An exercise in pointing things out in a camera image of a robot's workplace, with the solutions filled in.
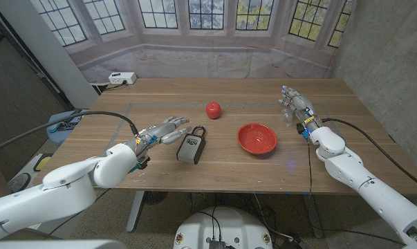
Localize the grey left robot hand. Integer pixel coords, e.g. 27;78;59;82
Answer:
133;116;193;163

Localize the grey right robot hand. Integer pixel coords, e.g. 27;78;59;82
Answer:
278;85;324;135

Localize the grey combination lock box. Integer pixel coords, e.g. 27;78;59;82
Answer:
176;125;207;165

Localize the red bowl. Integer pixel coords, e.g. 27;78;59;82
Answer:
237;122;278;156

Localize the red ball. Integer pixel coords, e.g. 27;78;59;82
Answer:
205;101;222;120

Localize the small clear plastic cup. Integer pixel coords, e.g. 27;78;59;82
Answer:
281;108;294;127

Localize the white power strip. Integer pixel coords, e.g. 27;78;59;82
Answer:
108;71;138;86

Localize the grey table leg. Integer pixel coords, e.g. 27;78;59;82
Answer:
127;191;145;233
303;193;325;239

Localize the black remote control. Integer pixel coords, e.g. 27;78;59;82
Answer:
63;113;84;125

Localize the printed window backdrop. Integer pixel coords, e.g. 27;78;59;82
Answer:
30;0;356;84

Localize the blue round stool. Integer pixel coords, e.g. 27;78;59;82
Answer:
46;109;90;147

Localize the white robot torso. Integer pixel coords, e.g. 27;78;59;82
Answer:
173;206;274;249

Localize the yellow and black floor object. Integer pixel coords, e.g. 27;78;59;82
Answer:
33;154;53;173

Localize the white slanted pillar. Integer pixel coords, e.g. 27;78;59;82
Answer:
0;0;100;109

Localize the grey sneaker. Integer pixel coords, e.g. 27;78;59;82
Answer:
7;172;32;193

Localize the thin black hanging cable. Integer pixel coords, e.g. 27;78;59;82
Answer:
306;133;315;194

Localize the black power strip cord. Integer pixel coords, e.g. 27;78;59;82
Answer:
99;81;128;93

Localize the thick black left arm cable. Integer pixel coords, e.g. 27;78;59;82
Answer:
0;110;140;156

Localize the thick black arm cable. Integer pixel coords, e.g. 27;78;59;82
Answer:
321;118;417;192
0;110;140;156

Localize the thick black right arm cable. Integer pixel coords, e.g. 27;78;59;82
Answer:
321;118;417;192

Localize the teal handled tool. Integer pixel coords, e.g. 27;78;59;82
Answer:
48;121;78;134

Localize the white floor cable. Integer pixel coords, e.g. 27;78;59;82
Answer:
252;193;295;242

